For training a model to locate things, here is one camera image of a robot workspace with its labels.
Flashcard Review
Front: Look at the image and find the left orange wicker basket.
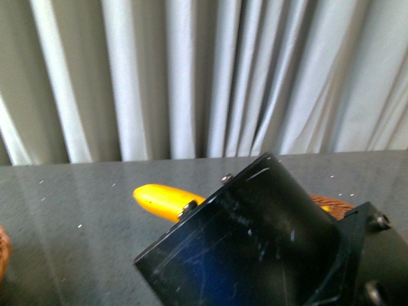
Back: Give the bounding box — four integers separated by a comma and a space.
0, 226, 11, 281

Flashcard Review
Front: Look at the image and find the orange wicker basket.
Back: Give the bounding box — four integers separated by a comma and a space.
0, 226, 11, 281
309, 194, 354, 220

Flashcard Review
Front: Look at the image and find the yellow banana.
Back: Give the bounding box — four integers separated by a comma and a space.
133, 184, 205, 222

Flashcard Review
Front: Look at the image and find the white pleated curtain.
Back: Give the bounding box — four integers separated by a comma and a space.
1, 1, 407, 165

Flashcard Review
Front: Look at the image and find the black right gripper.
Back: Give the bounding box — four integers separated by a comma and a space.
134, 153, 407, 305

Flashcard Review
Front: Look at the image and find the right orange wicker basket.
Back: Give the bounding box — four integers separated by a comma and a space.
309, 194, 354, 220

